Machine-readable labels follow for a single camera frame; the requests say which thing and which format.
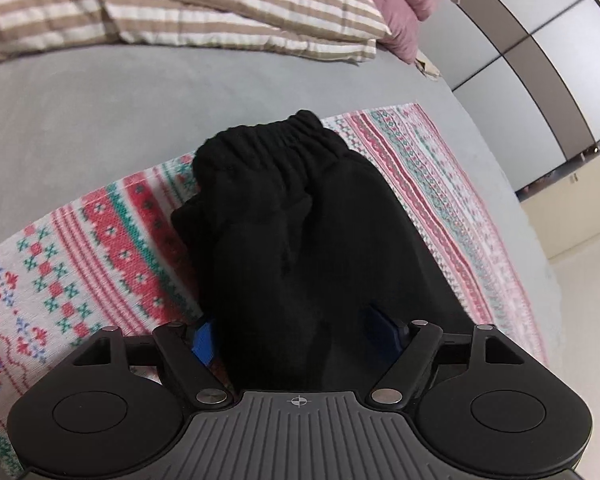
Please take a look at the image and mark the black sweatpants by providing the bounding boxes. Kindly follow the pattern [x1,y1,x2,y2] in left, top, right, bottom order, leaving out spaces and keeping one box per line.
[171,110,472,391]

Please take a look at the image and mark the red green patterned knit blanket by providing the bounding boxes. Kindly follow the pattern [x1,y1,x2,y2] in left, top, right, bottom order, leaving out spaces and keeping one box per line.
[0,104,553,479]

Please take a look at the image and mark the small beige cloth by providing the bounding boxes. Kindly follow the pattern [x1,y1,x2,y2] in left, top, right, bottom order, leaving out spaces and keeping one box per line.
[414,51,441,80]

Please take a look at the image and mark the mauve pillow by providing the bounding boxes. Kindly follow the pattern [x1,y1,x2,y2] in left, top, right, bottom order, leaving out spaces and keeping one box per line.
[372,0,419,64]

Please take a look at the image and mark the white grey wardrobe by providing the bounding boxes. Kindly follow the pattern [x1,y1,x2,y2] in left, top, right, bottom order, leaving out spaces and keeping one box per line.
[414,0,600,194]

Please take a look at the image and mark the beige striped pillow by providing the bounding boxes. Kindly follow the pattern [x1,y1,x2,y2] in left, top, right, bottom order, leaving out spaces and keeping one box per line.
[0,0,389,63]

